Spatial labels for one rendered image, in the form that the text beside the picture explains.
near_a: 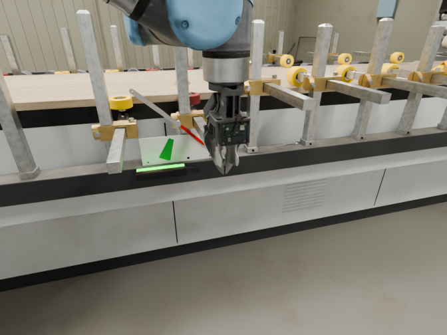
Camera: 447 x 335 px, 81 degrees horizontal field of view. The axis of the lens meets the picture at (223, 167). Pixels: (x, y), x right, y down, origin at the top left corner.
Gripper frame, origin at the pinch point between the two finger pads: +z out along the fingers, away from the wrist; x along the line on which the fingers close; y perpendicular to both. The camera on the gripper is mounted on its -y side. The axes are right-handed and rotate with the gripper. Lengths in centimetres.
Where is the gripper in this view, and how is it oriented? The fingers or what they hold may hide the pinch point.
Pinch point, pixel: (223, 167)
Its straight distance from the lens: 62.7
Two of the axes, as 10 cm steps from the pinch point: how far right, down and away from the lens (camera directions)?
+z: 0.0, 8.9, 4.6
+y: 2.7, 4.4, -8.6
